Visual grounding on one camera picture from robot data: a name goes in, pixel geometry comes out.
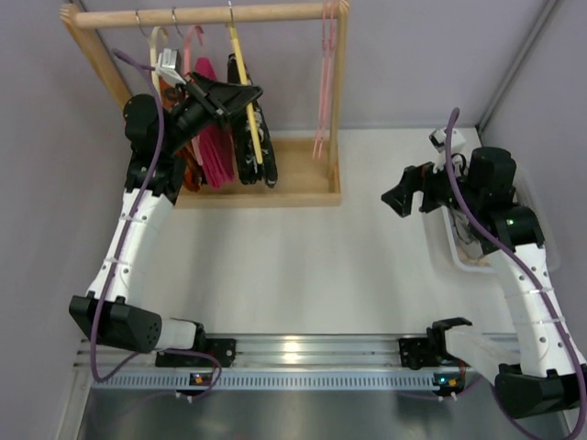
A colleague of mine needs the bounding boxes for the black white patterned trousers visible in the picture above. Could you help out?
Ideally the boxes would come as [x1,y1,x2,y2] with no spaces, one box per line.
[225,52,279,189]

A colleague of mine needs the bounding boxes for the yellow hanger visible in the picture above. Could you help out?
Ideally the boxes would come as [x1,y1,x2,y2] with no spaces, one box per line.
[225,2,265,165]

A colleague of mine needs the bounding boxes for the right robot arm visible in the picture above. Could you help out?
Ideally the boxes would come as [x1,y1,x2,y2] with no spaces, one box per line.
[381,147,586,419]

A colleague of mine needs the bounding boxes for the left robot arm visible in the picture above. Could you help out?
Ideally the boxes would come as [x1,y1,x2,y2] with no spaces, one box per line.
[69,72,262,353]

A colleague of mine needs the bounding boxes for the pink hanger with trousers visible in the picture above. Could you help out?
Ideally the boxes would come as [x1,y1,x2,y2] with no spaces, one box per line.
[172,6,204,169]

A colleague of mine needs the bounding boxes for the magenta trousers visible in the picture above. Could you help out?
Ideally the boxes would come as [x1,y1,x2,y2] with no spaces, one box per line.
[194,55,238,190]

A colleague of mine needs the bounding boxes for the orange patterned trousers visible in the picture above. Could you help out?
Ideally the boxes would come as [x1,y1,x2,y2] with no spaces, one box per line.
[159,78,203,193]

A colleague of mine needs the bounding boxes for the cream hanger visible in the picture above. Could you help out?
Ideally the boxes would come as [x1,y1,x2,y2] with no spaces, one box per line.
[135,11,171,100]

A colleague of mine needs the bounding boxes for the empty pink hanger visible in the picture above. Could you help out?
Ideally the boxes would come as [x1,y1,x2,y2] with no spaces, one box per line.
[312,1,337,160]

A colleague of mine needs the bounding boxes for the white plastic basket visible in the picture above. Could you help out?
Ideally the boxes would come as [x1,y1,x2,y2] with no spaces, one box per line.
[440,166,561,274]

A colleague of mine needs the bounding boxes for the grey cloth in basket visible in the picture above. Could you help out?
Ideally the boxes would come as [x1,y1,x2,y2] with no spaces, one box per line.
[449,210,490,270]

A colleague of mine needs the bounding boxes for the wooden clothes rack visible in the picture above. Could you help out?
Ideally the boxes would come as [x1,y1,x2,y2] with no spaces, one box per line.
[60,1,349,209]

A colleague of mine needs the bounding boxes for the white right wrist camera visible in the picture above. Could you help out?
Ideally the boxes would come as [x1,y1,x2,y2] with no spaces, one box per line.
[428,126,467,171]

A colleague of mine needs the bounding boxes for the aluminium mounting rail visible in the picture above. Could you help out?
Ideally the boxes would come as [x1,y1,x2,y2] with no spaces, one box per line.
[72,333,524,370]

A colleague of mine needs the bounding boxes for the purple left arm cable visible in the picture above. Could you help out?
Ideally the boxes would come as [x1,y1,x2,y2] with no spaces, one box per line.
[89,48,224,404]

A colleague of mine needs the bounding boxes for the grey slotted cable duct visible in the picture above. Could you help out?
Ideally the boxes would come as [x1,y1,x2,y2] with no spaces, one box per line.
[94,370,463,394]

